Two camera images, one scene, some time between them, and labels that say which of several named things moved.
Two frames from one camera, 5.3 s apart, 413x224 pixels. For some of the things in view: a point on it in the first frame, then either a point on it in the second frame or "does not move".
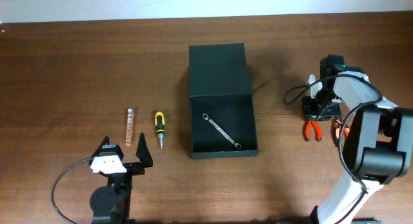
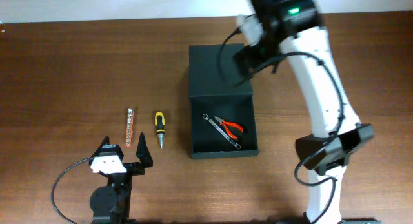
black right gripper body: x=321 y=106 -> x=255 y=55
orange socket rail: x=130 y=127 does not move
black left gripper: x=145 y=159 does not move
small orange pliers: x=318 y=130 -> x=225 y=124
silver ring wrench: x=206 y=116 does not move
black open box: x=220 y=86 does not move
